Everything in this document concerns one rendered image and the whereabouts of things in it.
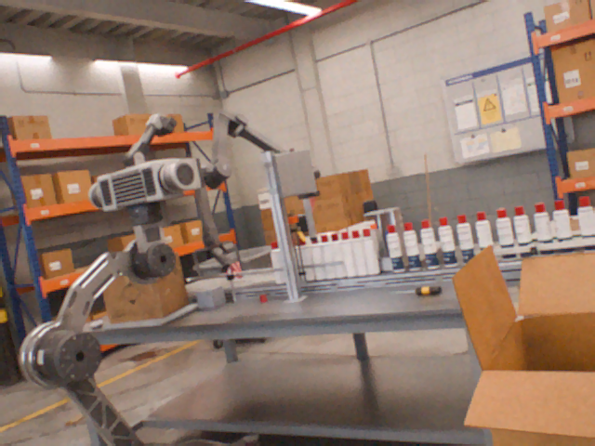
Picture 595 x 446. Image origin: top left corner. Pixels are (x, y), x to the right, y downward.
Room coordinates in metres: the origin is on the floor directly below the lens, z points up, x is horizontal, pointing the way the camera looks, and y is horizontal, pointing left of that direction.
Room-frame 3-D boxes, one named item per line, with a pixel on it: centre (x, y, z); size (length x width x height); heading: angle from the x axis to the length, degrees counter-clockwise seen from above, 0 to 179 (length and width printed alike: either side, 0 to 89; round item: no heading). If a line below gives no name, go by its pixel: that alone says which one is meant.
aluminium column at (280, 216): (2.48, 0.06, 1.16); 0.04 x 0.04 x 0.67; 61
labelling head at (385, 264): (2.50, -0.38, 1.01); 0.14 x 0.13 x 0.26; 61
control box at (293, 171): (2.50, -0.02, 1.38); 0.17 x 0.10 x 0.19; 116
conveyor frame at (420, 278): (2.63, 0.03, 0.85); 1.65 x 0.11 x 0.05; 61
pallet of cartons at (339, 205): (6.60, -0.28, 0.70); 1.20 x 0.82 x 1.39; 58
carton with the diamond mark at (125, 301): (2.71, 0.78, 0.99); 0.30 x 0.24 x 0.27; 70
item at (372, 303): (2.86, 0.05, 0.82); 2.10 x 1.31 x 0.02; 61
